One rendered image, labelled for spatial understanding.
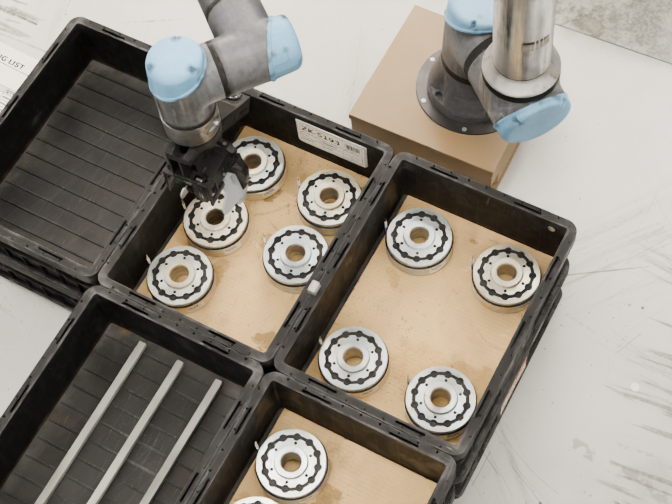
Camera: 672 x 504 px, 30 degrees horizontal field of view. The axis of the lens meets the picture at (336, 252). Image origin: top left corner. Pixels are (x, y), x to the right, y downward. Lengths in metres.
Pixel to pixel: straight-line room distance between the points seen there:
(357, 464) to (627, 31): 1.71
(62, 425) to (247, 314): 0.32
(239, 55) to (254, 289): 0.48
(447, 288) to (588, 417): 0.30
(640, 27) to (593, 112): 1.02
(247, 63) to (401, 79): 0.62
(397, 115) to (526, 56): 0.38
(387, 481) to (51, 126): 0.83
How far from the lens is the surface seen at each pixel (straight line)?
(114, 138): 2.12
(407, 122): 2.10
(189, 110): 1.59
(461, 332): 1.89
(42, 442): 1.91
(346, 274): 1.88
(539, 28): 1.75
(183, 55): 1.56
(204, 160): 1.72
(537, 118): 1.89
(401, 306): 1.90
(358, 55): 2.30
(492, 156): 2.07
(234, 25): 1.60
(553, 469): 1.96
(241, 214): 1.96
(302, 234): 1.94
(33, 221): 2.07
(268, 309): 1.92
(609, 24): 3.24
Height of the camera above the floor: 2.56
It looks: 63 degrees down
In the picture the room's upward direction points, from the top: 9 degrees counter-clockwise
